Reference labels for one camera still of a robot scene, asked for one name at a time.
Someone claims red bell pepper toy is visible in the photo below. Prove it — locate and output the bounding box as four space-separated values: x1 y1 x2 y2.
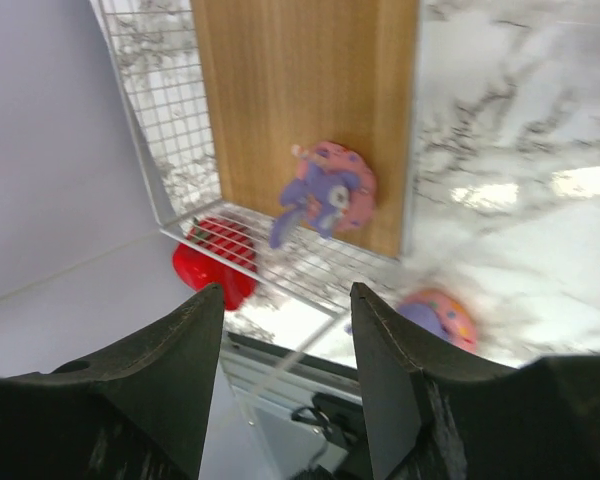
172 217 258 311

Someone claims purple bunny pink donut toy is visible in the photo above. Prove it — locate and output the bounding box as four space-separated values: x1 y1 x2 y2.
394 288 477 354

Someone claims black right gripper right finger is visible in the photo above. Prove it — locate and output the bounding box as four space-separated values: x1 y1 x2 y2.
350 283 600 479

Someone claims white wire wooden shelf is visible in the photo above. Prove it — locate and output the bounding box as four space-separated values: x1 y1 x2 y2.
90 0 421 361

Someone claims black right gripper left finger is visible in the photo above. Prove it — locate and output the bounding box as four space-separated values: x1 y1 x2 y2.
0 285 224 479

